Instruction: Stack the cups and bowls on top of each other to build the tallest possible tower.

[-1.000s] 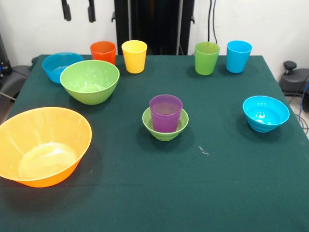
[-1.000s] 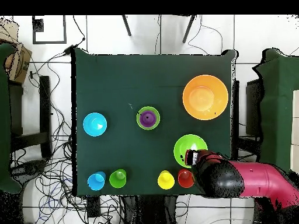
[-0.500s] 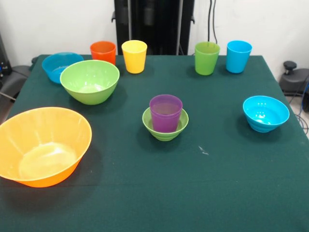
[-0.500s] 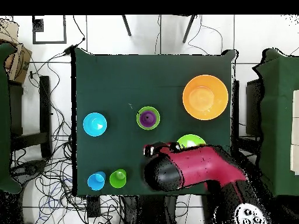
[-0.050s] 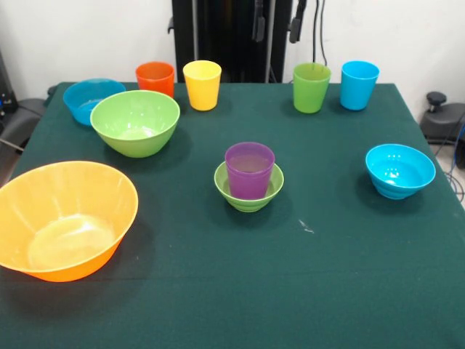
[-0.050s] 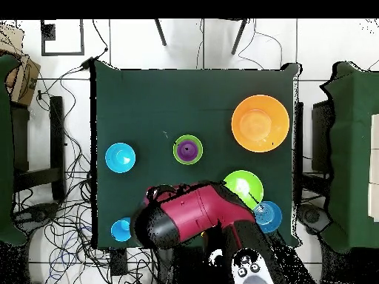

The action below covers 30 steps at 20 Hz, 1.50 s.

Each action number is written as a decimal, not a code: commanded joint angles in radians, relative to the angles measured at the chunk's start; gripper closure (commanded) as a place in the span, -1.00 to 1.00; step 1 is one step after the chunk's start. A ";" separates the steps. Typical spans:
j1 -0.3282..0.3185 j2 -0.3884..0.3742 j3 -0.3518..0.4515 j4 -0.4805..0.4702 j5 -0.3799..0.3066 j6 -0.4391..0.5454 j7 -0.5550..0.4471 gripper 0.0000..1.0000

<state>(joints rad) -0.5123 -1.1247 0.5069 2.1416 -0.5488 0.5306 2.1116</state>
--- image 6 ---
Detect small cyan bowl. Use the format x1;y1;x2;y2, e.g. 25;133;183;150
104;142;137;174

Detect grey base with black knob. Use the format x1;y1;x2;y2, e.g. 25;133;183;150
13;202;60;226

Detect blue cup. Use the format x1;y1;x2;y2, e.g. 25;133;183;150
110;217;132;243

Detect black square floor frame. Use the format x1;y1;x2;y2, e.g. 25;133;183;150
40;19;85;56

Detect large blue bowl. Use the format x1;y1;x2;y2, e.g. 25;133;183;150
252;200;283;234

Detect cardboard box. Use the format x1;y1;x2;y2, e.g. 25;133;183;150
0;23;41;107

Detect dark green tablecloth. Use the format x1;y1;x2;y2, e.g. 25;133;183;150
90;60;303;249

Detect white boxes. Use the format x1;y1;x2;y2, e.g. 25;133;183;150
367;113;379;223

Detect tangled black floor cables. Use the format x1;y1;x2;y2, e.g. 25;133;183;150
13;67;155;284

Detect large orange bowl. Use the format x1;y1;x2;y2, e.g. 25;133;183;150
231;94;290;153

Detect black power strip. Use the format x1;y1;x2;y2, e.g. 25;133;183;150
110;248;129;276

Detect large green bowl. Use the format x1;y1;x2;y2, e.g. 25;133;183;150
223;169;265;210

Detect black stand leg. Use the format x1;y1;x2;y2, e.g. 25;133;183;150
230;18;249;55
153;18;167;47

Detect black power adapter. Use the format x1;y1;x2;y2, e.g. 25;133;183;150
80;56;95;71

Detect green-clothed side table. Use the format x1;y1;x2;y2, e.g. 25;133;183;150
319;61;379;255
0;54;29;246

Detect grey floor base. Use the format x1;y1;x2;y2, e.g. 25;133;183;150
297;203;332;236

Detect small green bowl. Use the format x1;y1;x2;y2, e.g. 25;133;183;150
172;134;204;166

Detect purple cup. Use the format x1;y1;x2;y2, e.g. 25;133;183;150
176;139;199;163

